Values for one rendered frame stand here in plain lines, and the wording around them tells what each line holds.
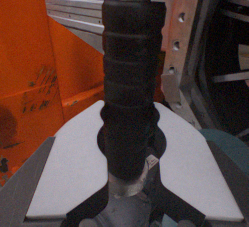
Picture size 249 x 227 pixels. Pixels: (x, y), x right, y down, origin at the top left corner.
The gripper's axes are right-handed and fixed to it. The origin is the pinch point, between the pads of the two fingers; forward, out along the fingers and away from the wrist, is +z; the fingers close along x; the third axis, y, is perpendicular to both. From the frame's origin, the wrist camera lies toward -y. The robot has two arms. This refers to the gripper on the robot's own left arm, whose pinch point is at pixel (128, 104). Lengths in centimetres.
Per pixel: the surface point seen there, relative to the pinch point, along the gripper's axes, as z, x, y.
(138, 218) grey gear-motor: 13.8, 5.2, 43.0
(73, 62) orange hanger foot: 28.9, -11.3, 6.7
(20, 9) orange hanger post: 20.7, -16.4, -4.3
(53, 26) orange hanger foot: 26.3, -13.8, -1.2
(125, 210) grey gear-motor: 15.5, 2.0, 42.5
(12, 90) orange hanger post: 17.6, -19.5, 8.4
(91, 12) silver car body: 76, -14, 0
